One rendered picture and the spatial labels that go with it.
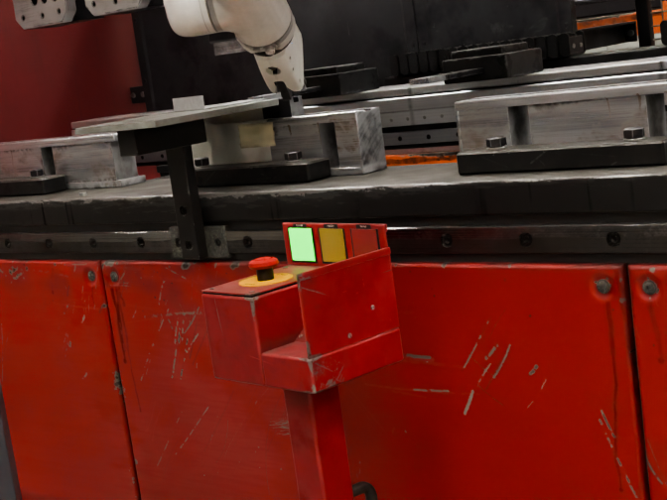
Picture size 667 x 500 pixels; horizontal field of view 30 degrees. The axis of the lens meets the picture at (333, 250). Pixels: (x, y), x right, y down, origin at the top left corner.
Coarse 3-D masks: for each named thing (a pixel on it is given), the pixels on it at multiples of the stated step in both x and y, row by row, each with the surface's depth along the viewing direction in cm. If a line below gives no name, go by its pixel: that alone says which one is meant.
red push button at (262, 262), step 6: (258, 258) 163; (264, 258) 162; (270, 258) 162; (276, 258) 163; (252, 264) 162; (258, 264) 161; (264, 264) 161; (270, 264) 161; (276, 264) 162; (258, 270) 162; (264, 270) 162; (270, 270) 162; (258, 276) 162; (264, 276) 162; (270, 276) 162
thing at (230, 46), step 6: (210, 36) 202; (216, 36) 201; (222, 36) 201; (228, 36) 200; (234, 36) 199; (210, 42) 203; (216, 42) 202; (222, 42) 202; (228, 42) 201; (234, 42) 200; (216, 48) 203; (222, 48) 202; (228, 48) 202; (234, 48) 201; (240, 48) 200; (216, 54) 204; (222, 54) 203
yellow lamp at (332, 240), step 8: (320, 232) 166; (328, 232) 165; (336, 232) 164; (328, 240) 165; (336, 240) 164; (328, 248) 166; (336, 248) 164; (344, 248) 163; (328, 256) 166; (336, 256) 165; (344, 256) 163
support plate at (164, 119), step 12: (216, 108) 188; (228, 108) 186; (240, 108) 188; (252, 108) 190; (132, 120) 187; (144, 120) 181; (156, 120) 175; (168, 120) 177; (180, 120) 179; (192, 120) 181; (84, 132) 185; (96, 132) 184
